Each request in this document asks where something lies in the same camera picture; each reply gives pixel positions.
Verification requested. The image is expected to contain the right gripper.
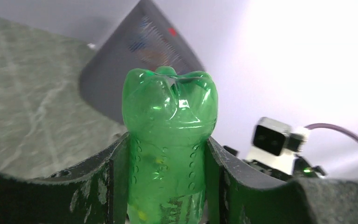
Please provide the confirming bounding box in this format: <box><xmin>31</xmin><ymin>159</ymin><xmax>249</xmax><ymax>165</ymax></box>
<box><xmin>223</xmin><ymin>145</ymin><xmax>328</xmax><ymax>183</ymax></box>

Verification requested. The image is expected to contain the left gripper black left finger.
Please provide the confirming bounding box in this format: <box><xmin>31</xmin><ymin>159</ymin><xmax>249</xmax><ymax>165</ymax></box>
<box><xmin>0</xmin><ymin>133</ymin><xmax>129</xmax><ymax>224</ymax></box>

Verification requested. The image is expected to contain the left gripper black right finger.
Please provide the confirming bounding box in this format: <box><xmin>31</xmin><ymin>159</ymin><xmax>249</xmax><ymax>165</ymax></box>
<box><xmin>205</xmin><ymin>138</ymin><xmax>358</xmax><ymax>224</ymax></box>

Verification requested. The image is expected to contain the green plastic bottle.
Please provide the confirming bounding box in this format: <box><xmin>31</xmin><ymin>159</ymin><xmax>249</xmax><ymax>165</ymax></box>
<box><xmin>122</xmin><ymin>66</ymin><xmax>218</xmax><ymax>224</ymax></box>

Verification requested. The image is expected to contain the grey mesh waste bin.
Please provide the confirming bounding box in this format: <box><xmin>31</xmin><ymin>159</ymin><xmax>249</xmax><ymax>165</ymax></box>
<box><xmin>78</xmin><ymin>0</ymin><xmax>206</xmax><ymax>126</ymax></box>

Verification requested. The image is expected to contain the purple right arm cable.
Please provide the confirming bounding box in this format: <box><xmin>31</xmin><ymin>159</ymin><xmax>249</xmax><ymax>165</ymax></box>
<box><xmin>304</xmin><ymin>123</ymin><xmax>358</xmax><ymax>166</ymax></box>

